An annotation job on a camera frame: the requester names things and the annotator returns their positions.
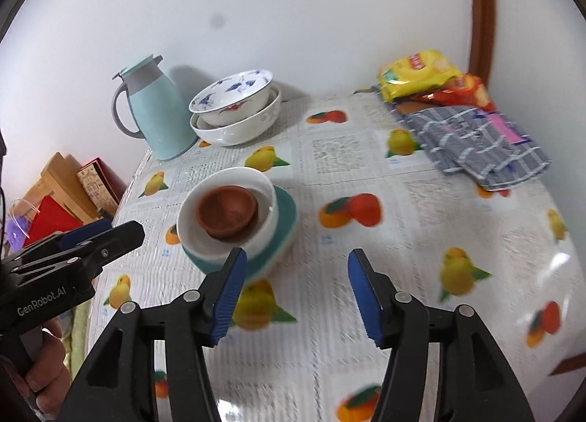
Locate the plain white bowl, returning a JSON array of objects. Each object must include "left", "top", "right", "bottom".
[{"left": 177, "top": 167, "right": 279, "bottom": 264}]

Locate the large white bowl grey swirl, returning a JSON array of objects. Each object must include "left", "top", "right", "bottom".
[{"left": 190, "top": 85, "right": 282, "bottom": 147}]

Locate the curved brown wooden trim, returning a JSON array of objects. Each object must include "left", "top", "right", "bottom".
[{"left": 547, "top": 349, "right": 582, "bottom": 377}]

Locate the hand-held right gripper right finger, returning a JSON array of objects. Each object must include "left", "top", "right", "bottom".
[{"left": 347, "top": 248, "right": 536, "bottom": 422}]

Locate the small brown bowl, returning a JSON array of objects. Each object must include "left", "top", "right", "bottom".
[{"left": 197, "top": 185, "right": 258, "bottom": 240}]

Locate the blue patterned white bowl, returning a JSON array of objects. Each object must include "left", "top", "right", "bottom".
[{"left": 189, "top": 69, "right": 274, "bottom": 126}]

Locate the light blue thermos jug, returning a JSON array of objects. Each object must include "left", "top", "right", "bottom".
[{"left": 112, "top": 55, "right": 199, "bottom": 161}]

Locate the orange snack bag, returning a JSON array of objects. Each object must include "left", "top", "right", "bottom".
[{"left": 403, "top": 74, "right": 497, "bottom": 114}]

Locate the purple plastic bag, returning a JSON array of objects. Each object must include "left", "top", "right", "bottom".
[{"left": 7, "top": 199, "right": 35, "bottom": 251}]

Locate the brown wooden door frame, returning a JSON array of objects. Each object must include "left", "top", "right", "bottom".
[{"left": 464, "top": 0, "right": 497, "bottom": 97}]

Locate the person's left hand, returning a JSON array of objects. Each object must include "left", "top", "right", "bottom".
[{"left": 25, "top": 316, "right": 73, "bottom": 420}]

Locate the blue plastic plate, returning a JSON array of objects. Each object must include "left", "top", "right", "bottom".
[{"left": 182, "top": 184, "right": 299, "bottom": 278}]

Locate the red paper bag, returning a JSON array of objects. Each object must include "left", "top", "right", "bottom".
[{"left": 23, "top": 195, "right": 85, "bottom": 249}]

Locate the grey checked cloth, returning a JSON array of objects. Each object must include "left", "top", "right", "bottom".
[{"left": 396, "top": 104, "right": 552, "bottom": 191}]

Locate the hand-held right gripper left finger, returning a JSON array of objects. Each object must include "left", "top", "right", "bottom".
[{"left": 68, "top": 247, "right": 248, "bottom": 422}]

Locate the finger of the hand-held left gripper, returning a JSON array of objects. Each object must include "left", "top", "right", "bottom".
[
  {"left": 57, "top": 219, "right": 113, "bottom": 249},
  {"left": 85, "top": 221, "right": 146, "bottom": 278}
]

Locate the fruit print tablecloth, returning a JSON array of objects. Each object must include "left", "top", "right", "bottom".
[{"left": 87, "top": 92, "right": 578, "bottom": 422}]

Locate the yellow snack bag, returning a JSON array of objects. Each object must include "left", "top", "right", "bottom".
[{"left": 378, "top": 50, "right": 463, "bottom": 104}]

